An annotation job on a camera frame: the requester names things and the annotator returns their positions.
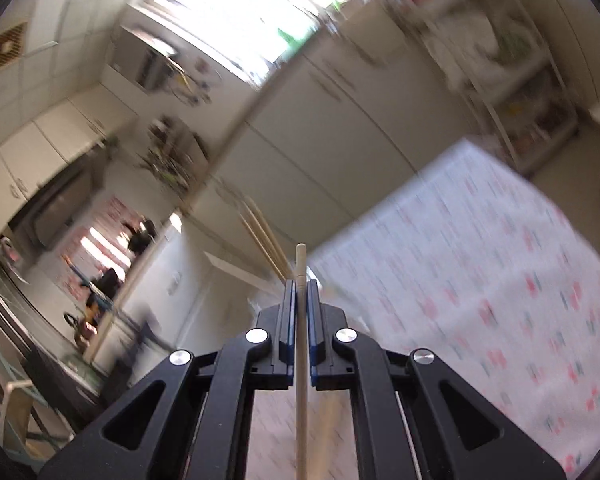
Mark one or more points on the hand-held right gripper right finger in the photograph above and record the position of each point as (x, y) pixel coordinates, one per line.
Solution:
(311, 320)

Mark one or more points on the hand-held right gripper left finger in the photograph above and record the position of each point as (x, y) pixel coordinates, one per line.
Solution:
(291, 320)

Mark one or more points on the bundle of wooden chopsticks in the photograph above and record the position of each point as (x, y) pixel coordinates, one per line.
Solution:
(267, 250)

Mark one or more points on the light wooden chopstick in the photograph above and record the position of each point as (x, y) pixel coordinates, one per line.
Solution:
(301, 410)

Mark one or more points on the cherry print tablecloth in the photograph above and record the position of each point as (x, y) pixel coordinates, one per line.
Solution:
(455, 260)

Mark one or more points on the black wok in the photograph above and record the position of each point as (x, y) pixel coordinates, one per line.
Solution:
(107, 285)
(142, 237)

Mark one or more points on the beige kitchen countertop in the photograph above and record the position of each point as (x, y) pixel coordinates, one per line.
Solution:
(225, 145)

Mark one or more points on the white lower kitchen cabinets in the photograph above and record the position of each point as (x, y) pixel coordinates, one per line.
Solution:
(320, 125)

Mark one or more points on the white kitchen cabinets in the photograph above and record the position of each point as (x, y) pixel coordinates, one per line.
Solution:
(40, 150)
(320, 125)

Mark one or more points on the steel range hood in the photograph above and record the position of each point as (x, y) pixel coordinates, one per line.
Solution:
(55, 205)

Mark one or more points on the green dish soap bottle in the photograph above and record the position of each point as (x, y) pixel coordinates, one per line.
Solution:
(285, 36)

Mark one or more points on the teal wooden folding chair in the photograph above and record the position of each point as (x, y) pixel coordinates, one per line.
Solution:
(15, 400)

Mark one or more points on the white water heater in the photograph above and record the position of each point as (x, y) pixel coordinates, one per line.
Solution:
(145, 60)

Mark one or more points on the white upper kitchen cabinets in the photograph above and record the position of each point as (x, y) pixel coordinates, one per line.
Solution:
(40, 150)

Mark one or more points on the white trolley cart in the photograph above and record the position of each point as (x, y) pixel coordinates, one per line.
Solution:
(530, 110)

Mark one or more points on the kitchen window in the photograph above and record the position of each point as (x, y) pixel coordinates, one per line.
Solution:
(230, 10)

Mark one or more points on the ceiling exhaust vent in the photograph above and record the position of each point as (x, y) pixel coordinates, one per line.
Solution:
(7, 49)

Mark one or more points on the pink wall stickers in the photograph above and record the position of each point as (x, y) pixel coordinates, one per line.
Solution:
(107, 245)

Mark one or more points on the wall utensil rack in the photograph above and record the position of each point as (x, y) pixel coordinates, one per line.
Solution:
(172, 160)

